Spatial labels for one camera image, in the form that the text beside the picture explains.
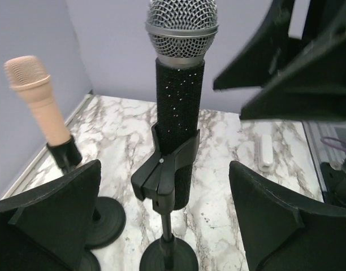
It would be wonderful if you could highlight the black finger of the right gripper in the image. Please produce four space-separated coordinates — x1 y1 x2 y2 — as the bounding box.
239 0 346 123
213 0 302 90

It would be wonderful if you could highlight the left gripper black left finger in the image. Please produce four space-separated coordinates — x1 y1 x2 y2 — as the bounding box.
0 160 101 270

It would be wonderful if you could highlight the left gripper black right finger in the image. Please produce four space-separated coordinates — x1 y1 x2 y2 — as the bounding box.
229 161 346 270

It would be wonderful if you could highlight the black stand with round base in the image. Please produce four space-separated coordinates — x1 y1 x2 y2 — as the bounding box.
46 136 126 250

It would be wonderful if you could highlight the silver mesh head black microphone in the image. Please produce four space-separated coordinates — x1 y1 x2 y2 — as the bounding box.
145 1 218 211

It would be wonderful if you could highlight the beige pink microphone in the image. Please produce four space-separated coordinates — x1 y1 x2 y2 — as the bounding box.
4 55 71 146

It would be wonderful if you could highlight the black round base stand rear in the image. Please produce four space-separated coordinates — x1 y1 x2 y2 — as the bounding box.
79 250 101 271

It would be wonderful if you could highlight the white eraser at right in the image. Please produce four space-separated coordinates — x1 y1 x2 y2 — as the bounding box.
258 134 274 172

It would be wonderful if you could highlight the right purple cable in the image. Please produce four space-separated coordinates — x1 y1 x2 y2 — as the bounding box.
321 137 346 155

